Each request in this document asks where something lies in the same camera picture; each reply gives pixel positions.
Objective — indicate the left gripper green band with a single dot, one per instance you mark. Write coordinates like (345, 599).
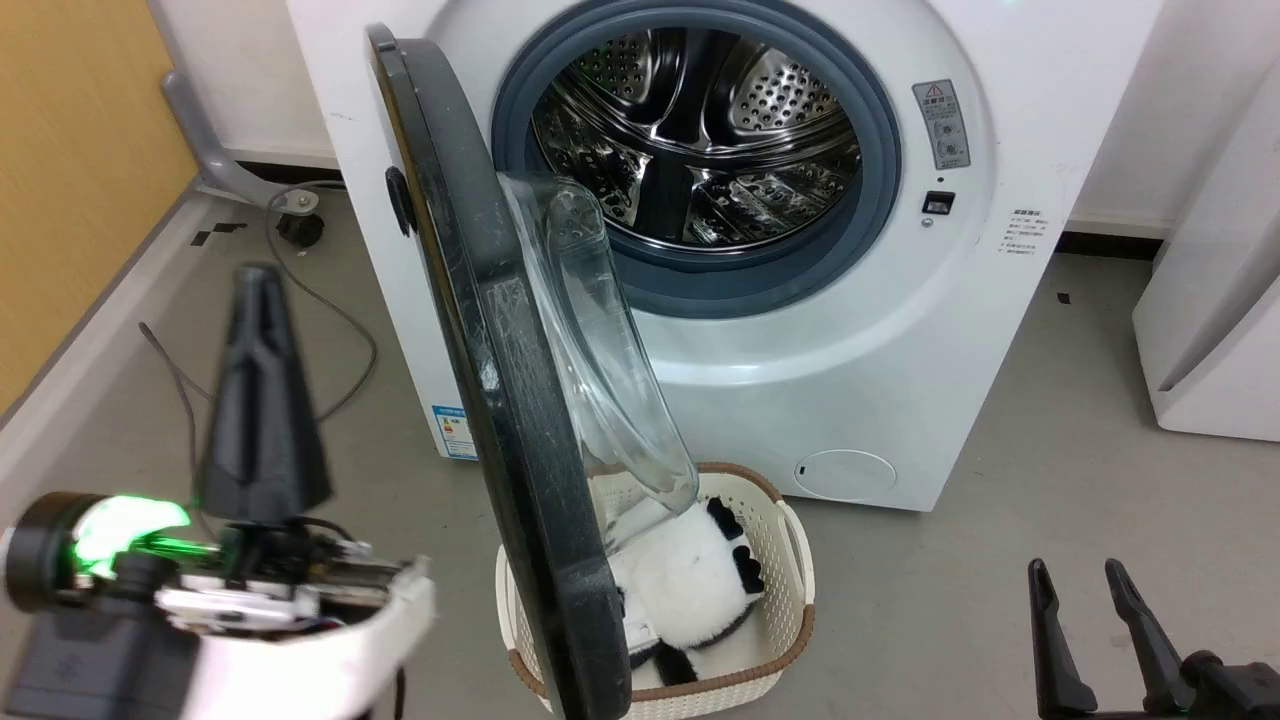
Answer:
(320, 640)

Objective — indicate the black round washer door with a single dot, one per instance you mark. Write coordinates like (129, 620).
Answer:
(520, 400)

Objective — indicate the white front-load washing machine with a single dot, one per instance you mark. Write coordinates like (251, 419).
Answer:
(880, 360)

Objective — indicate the black door latch slot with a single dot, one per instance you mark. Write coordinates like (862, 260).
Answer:
(938, 202)

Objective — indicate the small printed text label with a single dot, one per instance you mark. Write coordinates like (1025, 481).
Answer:
(1024, 232)

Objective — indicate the grey rubber door gasket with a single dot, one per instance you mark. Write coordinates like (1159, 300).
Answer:
(880, 150)

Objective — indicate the blue energy label sticker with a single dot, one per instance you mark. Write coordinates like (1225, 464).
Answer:
(455, 432)

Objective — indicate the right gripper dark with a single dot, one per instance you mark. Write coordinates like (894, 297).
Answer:
(1235, 690)

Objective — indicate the cream woven laundry basket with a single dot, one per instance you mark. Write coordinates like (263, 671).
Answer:
(780, 600)

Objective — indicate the stainless steel washer drum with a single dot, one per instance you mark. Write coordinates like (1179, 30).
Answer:
(700, 130)

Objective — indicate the black round floor foot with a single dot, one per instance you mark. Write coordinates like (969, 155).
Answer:
(300, 230)

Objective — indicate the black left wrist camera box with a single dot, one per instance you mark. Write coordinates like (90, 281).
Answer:
(90, 665)

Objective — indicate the black and white panda plush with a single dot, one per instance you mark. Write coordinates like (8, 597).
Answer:
(690, 585)

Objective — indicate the grey warning sticker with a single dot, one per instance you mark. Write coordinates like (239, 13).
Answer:
(941, 125)

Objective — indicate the white cabinet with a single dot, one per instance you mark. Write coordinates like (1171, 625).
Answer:
(1220, 300)

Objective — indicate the round white filter cover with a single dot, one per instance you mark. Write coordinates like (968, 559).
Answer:
(846, 475)

